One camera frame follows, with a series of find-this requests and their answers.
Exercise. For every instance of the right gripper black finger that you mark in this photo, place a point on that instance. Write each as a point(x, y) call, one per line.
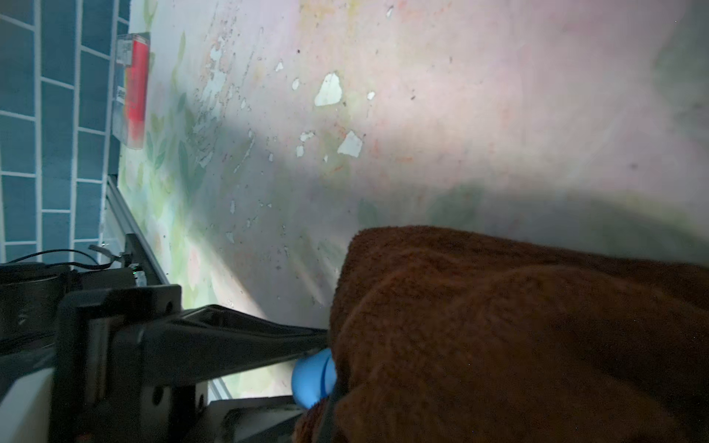
point(327, 429)

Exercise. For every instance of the colourful card on table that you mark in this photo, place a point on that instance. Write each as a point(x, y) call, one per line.
point(131, 74)

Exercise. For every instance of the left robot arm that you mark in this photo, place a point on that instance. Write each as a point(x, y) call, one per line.
point(30, 297)

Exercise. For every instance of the aluminium front rail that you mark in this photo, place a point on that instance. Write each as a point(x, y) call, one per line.
point(120, 221)

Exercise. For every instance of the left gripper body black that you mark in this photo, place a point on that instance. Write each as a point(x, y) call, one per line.
point(100, 393)

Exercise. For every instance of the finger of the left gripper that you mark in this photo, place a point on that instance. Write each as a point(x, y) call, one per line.
point(202, 344)
point(259, 420)

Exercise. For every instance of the blue toothpaste tube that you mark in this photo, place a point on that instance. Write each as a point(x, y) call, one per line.
point(313, 378)

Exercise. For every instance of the brown cloth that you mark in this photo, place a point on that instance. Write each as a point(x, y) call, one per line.
point(450, 336)

